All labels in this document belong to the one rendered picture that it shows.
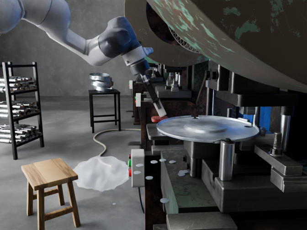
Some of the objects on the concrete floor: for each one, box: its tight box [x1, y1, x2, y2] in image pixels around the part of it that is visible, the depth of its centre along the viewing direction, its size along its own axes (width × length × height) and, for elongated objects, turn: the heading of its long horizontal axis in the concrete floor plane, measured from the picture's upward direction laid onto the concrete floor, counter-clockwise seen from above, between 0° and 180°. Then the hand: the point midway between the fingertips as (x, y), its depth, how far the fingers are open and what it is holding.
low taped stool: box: [21, 158, 81, 230], centre depth 162 cm, size 34×24×34 cm
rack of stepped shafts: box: [0, 62, 44, 160], centre depth 278 cm, size 43×46×95 cm
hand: (159, 108), depth 110 cm, fingers closed
